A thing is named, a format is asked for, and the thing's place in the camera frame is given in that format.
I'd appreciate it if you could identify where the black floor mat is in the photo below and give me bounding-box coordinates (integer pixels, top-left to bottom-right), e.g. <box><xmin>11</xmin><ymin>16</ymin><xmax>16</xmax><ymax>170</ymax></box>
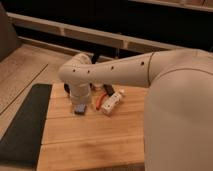
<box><xmin>0</xmin><ymin>84</ymin><xmax>52</xmax><ymax>166</ymax></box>

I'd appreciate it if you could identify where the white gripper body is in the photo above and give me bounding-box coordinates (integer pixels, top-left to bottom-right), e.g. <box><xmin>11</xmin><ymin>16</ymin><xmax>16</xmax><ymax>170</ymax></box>
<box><xmin>69</xmin><ymin>83</ymin><xmax>92</xmax><ymax>105</ymax></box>

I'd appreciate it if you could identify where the blue sponge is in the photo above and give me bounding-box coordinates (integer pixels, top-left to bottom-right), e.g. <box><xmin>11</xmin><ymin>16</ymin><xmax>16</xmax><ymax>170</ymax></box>
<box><xmin>74</xmin><ymin>104</ymin><xmax>87</xmax><ymax>115</ymax></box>

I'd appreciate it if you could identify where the dark brown eggplant toy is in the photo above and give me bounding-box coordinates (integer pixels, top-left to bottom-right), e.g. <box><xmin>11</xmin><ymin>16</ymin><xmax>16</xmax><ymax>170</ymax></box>
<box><xmin>103</xmin><ymin>85</ymin><xmax>114</xmax><ymax>96</ymax></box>

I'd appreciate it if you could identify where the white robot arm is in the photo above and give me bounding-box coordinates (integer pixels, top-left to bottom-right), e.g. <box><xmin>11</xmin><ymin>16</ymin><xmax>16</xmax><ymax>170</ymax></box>
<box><xmin>59</xmin><ymin>49</ymin><xmax>213</xmax><ymax>171</ymax></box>

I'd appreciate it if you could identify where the dark blue bowl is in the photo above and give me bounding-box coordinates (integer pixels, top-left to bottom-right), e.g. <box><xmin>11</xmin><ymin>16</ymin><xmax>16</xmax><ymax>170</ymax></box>
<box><xmin>64</xmin><ymin>84</ymin><xmax>70</xmax><ymax>94</ymax></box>

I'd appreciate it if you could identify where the light wooden board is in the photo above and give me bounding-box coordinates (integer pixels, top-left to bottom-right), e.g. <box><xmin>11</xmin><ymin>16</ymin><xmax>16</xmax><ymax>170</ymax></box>
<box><xmin>36</xmin><ymin>83</ymin><xmax>147</xmax><ymax>171</ymax></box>

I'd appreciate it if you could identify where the white wooden shelf frame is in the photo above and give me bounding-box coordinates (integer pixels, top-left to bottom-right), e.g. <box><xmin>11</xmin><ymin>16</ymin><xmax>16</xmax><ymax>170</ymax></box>
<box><xmin>7</xmin><ymin>12</ymin><xmax>181</xmax><ymax>57</ymax></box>

